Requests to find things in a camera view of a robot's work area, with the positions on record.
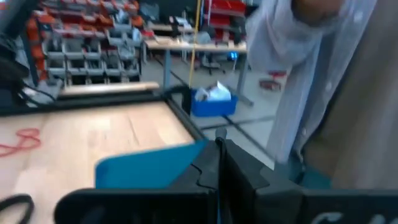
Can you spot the person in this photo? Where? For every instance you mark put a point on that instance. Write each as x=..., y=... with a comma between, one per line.
x=311, y=77

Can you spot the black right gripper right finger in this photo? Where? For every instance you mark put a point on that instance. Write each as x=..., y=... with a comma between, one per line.
x=237, y=174

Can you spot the blue plastic bin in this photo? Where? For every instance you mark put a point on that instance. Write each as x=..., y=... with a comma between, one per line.
x=146, y=168

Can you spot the storage bin rack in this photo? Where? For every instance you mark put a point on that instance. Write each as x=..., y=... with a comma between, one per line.
x=84, y=46

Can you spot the red low stool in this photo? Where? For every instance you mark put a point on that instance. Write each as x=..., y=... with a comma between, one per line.
x=273, y=82

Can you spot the red rubber band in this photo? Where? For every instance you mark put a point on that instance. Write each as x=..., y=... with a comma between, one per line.
x=39, y=140

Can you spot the black rubber band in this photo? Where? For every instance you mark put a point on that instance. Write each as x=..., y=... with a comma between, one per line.
x=18, y=197

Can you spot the light wooden table top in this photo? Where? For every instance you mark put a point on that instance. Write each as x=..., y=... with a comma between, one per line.
x=109, y=88

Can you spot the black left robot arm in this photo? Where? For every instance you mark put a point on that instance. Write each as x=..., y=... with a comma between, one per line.
x=11, y=70

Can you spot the office chair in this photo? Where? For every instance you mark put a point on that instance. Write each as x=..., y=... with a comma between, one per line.
x=211, y=62

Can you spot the wooden workbench grey legs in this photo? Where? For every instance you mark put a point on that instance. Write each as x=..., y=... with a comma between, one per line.
x=192, y=46

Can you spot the blue floor crate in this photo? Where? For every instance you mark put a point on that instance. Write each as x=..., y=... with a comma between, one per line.
x=214, y=107

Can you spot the red shelf unit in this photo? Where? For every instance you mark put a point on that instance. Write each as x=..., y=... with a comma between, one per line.
x=224, y=15

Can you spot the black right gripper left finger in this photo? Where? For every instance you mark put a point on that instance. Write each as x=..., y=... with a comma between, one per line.
x=205, y=168

